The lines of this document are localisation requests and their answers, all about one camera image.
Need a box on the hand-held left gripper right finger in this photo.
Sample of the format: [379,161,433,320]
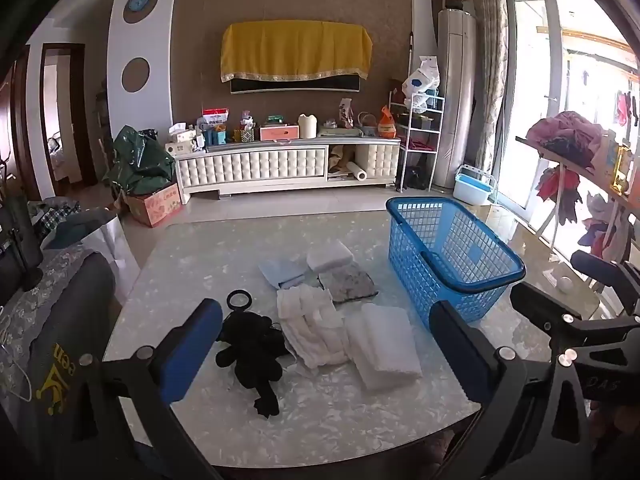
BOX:
[429,300,593,480]

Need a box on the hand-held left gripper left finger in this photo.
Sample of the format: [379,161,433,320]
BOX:
[75,298,224,480]

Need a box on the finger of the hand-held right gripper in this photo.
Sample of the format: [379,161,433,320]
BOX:
[510,282,640,348]
[570,250,640,313]

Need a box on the black plush toy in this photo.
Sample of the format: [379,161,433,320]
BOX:
[215,290,296,418]

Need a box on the blue plastic basket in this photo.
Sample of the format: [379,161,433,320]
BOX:
[385,196,527,331]

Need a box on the white dotted cloth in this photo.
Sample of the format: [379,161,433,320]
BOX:
[344,302,424,392]

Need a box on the light blue cloth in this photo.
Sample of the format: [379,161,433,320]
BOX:
[258,258,309,290]

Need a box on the white ribbed towel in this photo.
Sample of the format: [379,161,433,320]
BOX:
[276,284,351,369]

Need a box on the grey patterned cloth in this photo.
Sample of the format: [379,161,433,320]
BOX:
[319,264,379,304]

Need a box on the small thick white cloth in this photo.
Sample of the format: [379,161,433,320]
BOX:
[306,240,354,274]

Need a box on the clothes drying rack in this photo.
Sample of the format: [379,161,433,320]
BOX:
[515,110,640,263]

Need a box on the blue and white plastic tub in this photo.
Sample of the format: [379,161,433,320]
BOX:
[452,164,497,206]

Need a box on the grey covered chair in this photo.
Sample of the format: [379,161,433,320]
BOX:
[0,247,122,480]

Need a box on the cardboard box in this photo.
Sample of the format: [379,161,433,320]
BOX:
[125,182,184,229]

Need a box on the glass balcony door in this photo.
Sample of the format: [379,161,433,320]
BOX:
[502,0,568,213]

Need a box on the white tufted TV cabinet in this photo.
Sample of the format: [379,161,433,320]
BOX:
[175,137,402,206]

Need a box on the green plastic bag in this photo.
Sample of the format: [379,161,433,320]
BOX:
[104,125,177,197]

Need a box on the white metal shelf rack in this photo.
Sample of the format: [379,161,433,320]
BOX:
[388,87,446,194]

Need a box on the white standing air conditioner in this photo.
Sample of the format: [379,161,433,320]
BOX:
[436,8,479,192]

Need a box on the patterned curtain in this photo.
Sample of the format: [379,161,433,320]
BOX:
[471,0,510,181]

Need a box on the pink storage box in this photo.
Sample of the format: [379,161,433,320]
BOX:
[259,124,301,142]

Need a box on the orange bag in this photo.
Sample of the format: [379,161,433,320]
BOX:
[377,105,399,140]

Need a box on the white printed plastic bag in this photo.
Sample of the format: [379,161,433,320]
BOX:
[401,56,441,112]

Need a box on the black television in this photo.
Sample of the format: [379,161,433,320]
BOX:
[230,76,361,95]

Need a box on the yellow cloth cover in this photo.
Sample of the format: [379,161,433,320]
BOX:
[220,20,374,83]

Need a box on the round brown wall disc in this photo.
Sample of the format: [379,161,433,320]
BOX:
[121,58,151,93]

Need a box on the blue round wall clock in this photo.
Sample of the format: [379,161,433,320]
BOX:
[123,0,159,24]

